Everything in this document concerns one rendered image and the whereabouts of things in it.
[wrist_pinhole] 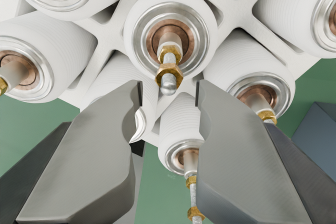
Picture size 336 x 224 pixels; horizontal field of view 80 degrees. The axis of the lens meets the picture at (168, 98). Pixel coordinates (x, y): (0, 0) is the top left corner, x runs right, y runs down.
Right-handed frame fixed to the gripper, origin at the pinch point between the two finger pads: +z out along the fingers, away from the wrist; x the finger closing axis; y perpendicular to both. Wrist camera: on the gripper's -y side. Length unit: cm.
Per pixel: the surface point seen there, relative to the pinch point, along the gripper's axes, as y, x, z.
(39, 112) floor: 28, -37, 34
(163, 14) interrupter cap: -2.2, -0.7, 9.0
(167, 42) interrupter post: -0.5, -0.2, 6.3
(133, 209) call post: 27.4, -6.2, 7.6
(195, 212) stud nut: 16.2, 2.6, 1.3
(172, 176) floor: 55, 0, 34
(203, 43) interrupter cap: 0.5, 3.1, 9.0
